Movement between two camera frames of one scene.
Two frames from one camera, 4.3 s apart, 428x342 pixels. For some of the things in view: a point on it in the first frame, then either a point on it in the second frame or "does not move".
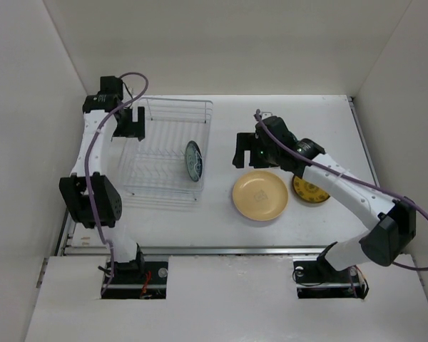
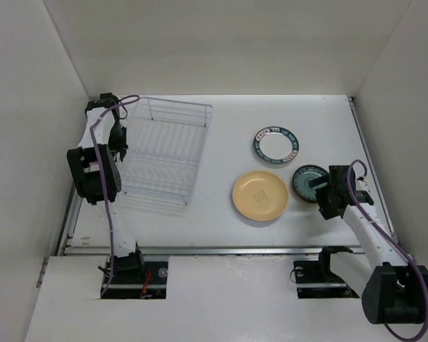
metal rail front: [229, 251] does not move
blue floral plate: [193, 159] to [300, 181]
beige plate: [260, 195] does not move
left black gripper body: [128, 128] to [117, 142]
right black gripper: [249, 141] to [324, 208]
